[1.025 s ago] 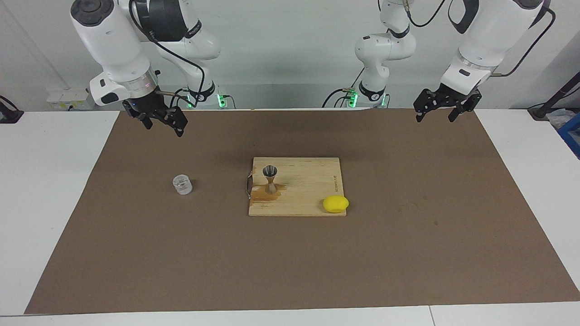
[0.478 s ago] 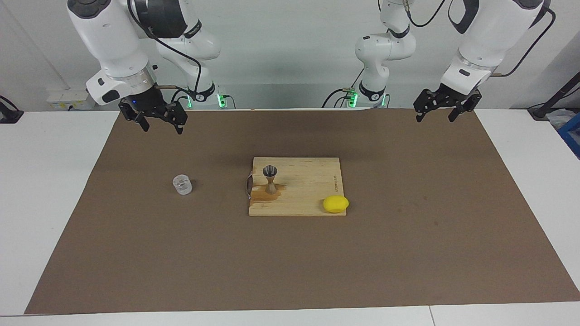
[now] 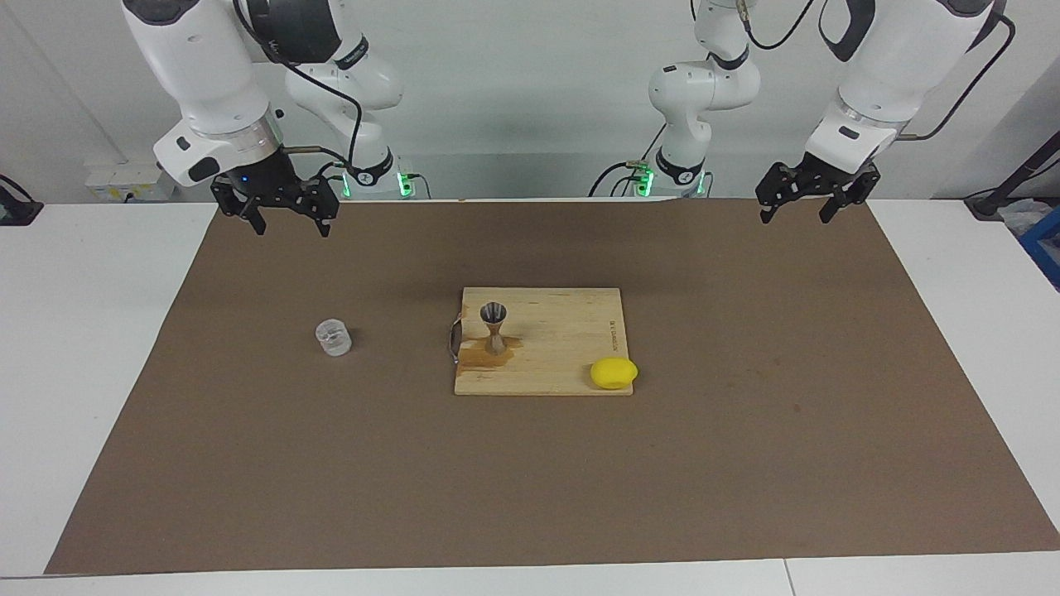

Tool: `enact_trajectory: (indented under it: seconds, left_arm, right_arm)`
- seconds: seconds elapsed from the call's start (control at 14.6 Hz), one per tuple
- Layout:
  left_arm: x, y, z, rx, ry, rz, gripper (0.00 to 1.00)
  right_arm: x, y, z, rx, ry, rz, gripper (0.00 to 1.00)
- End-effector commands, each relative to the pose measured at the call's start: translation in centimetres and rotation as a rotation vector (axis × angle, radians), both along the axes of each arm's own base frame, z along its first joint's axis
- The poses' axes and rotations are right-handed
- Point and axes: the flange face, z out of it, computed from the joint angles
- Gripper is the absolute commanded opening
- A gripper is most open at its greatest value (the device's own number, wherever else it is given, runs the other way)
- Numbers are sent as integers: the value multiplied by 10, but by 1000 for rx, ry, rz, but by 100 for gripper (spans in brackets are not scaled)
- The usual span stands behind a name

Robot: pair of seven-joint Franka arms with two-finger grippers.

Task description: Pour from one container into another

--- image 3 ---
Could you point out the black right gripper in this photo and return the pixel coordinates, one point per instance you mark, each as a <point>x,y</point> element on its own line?
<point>265,182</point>

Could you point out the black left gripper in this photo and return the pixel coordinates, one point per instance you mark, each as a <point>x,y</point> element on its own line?
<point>836,175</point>

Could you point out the small clear glass cup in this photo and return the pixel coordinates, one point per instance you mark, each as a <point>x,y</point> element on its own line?
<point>334,338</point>

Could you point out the steel double jigger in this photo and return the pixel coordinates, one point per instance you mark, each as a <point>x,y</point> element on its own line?
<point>494,314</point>

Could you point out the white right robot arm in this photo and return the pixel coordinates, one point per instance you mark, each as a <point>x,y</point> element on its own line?
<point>199,66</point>

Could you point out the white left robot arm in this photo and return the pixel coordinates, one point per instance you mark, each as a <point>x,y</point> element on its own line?
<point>878,74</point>

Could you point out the black stand pole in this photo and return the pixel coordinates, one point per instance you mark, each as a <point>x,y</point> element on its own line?
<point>990,207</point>

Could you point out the clear plastic bag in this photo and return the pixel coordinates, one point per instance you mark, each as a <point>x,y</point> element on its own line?
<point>1023,217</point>

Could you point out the blue box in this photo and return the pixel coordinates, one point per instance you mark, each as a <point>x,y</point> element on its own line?
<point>1045,244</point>

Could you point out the black clamp base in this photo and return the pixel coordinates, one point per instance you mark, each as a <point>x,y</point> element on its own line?
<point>16,211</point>

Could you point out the yellow lemon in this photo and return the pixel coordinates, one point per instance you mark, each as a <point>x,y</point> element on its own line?
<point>613,373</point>

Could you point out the bamboo cutting board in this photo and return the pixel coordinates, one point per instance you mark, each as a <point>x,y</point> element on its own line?
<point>563,331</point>

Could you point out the brown table mat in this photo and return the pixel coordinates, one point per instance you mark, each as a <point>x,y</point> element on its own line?
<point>530,480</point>

